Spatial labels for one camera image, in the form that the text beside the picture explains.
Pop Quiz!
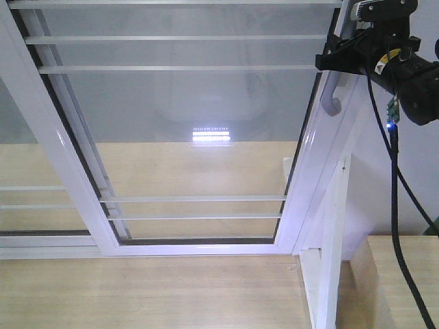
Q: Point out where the white-framed transparent sliding door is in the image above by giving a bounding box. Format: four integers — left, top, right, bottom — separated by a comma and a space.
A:
0, 0, 361, 257

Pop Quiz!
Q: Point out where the white door jamb frame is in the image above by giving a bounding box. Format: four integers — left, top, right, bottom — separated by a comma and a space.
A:
284, 75, 370, 254

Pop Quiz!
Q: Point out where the black braided cable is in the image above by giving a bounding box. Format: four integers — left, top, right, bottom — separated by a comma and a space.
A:
366, 64, 439, 329

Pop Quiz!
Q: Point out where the fixed white-framed glass panel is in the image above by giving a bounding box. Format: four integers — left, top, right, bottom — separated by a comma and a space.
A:
1, 84, 100, 253

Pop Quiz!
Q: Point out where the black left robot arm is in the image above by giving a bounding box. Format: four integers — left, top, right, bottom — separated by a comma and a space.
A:
316, 4, 438, 125

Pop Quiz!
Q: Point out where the white angled support bracket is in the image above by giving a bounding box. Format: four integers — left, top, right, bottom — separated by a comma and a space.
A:
300, 156, 351, 328

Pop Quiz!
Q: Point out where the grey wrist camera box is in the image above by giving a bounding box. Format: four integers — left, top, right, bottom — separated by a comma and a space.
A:
350, 0, 418, 22

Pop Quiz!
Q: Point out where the grey metal door handle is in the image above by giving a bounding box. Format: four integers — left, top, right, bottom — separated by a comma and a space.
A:
320, 0, 359, 117

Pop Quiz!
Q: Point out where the wooden platform board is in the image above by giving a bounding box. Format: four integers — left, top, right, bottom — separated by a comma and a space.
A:
0, 140, 315, 329

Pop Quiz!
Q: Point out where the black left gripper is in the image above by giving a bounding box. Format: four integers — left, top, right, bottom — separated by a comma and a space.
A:
315, 10, 421, 74

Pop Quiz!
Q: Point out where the green cushion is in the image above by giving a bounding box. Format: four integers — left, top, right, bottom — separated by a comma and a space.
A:
423, 213, 438, 236

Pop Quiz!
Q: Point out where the light wooden box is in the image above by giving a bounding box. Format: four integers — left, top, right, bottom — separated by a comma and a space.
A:
336, 236, 438, 328

